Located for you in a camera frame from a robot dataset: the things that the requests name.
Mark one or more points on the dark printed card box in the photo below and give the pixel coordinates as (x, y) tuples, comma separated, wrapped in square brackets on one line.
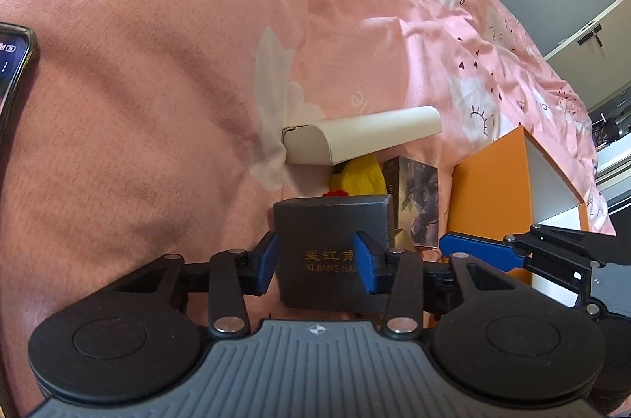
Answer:
[(414, 201)]

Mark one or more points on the small red knitted toy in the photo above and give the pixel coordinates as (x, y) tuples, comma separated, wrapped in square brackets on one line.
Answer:
[(335, 193)]

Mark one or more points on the long white box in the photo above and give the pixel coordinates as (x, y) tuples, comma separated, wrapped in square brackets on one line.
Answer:
[(345, 137)]

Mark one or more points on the orange cardboard box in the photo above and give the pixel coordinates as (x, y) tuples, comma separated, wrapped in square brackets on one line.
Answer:
[(493, 191)]

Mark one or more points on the beige door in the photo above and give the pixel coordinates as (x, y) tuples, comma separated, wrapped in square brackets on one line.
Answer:
[(616, 33)]

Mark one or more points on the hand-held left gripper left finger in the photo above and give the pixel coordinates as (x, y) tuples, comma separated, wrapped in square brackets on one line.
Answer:
[(266, 262)]

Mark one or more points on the yellow plush toy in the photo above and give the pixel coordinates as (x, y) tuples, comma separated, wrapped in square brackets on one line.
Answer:
[(362, 179)]

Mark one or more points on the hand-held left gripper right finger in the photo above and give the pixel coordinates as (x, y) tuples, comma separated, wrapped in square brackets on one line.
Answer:
[(366, 260)]

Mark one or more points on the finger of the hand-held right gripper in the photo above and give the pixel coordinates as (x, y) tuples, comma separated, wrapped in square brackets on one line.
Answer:
[(473, 250)]

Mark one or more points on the pink printed blanket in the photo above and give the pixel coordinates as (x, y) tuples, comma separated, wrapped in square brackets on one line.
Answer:
[(148, 102)]

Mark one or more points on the smartphone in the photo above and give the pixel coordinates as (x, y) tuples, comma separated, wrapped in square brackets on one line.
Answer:
[(10, 73)]

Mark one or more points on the dark grey gift box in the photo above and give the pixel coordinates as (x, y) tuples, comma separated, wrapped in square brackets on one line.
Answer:
[(315, 240)]

